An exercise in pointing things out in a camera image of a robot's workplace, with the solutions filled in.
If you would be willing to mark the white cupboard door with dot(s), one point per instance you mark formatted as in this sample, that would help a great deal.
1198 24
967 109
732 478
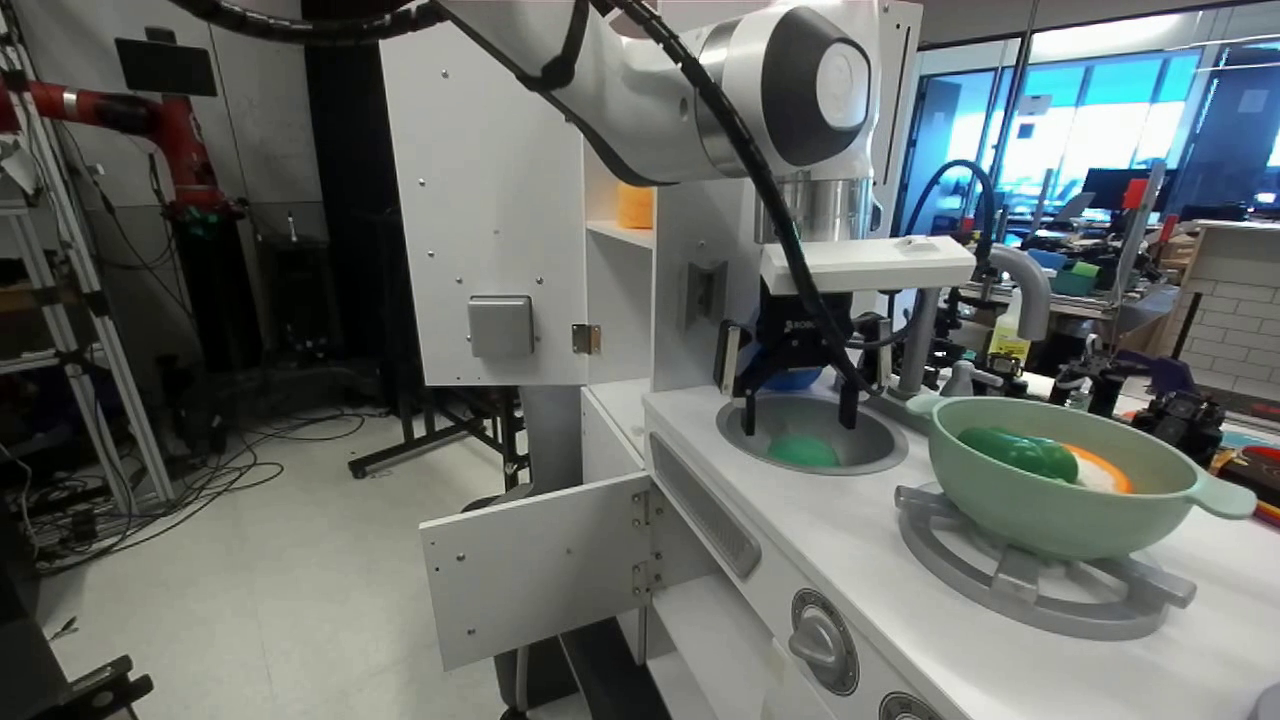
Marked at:
493 214

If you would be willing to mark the orange white toy food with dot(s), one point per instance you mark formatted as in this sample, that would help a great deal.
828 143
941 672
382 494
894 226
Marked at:
1098 473

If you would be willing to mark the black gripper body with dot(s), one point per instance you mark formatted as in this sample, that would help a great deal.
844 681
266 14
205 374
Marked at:
800 334

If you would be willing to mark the red robot arm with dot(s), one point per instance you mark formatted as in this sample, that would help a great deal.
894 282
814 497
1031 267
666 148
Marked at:
163 122

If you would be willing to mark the orange block on shelf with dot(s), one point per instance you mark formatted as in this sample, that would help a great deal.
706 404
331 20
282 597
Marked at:
632 205

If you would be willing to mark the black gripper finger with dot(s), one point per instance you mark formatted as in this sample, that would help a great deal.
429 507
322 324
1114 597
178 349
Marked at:
747 394
850 396

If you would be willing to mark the mint green colander bowl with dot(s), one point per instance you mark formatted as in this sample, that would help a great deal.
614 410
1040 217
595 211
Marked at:
1057 512

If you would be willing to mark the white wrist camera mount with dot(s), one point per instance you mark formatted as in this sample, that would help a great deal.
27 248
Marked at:
894 263

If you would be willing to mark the grey toy faucet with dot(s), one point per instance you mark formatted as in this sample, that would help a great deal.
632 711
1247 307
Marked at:
1031 312

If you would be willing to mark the green ball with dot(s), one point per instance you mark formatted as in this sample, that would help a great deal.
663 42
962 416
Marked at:
806 450

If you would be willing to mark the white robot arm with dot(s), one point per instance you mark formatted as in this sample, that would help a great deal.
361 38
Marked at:
772 94

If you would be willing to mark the white lower cabinet door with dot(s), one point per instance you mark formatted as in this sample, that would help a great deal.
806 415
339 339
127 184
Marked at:
524 570

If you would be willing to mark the green toy vegetable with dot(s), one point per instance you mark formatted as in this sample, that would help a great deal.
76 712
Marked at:
1031 453

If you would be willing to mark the grey stove burner grate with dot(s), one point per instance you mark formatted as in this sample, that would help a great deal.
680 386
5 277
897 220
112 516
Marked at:
1070 597

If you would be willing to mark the white toy kitchen unit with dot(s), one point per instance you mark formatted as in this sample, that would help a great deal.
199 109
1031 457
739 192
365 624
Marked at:
869 634

